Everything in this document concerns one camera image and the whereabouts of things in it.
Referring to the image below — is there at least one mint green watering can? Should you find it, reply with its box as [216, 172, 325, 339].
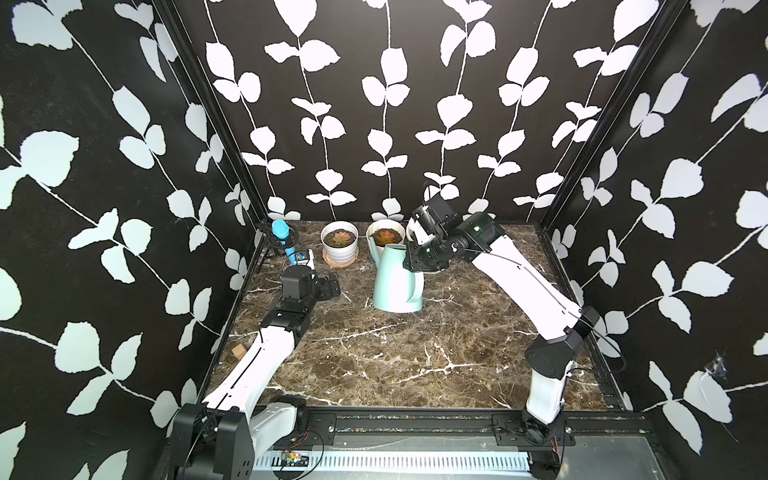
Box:
[368, 237, 424, 313]

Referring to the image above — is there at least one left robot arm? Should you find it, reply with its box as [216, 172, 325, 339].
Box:
[168, 265, 341, 479]

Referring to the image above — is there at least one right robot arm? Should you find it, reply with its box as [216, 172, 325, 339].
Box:
[404, 206, 594, 426]

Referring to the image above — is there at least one pink-green succulent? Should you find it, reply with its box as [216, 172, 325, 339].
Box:
[324, 229, 356, 248]

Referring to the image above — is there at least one red-orange succulent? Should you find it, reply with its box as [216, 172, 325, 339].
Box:
[372, 228, 402, 247]

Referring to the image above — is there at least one peach saucer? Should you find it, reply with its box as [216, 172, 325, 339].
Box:
[322, 250, 358, 268]

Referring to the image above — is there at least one large white labelled pot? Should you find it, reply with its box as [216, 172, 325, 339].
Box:
[406, 217, 420, 244]

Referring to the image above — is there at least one white ribbed round pot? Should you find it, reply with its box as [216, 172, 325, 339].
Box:
[320, 221, 358, 268]

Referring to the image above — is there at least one cream faceted pot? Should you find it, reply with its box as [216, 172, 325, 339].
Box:
[366, 219, 405, 253]

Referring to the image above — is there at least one black microphone tripod stand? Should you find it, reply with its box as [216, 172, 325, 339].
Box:
[259, 219, 298, 265]

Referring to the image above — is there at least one blue microphone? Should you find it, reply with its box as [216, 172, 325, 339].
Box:
[271, 219, 296, 265]

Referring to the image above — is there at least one small circuit board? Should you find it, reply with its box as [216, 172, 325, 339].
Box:
[273, 452, 311, 470]

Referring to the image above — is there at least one white perforated strip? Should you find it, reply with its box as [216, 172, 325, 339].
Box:
[253, 451, 531, 475]

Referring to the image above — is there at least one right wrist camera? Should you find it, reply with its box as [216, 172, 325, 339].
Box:
[410, 194, 462, 245]

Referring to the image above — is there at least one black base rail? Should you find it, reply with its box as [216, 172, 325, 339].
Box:
[306, 406, 653, 450]

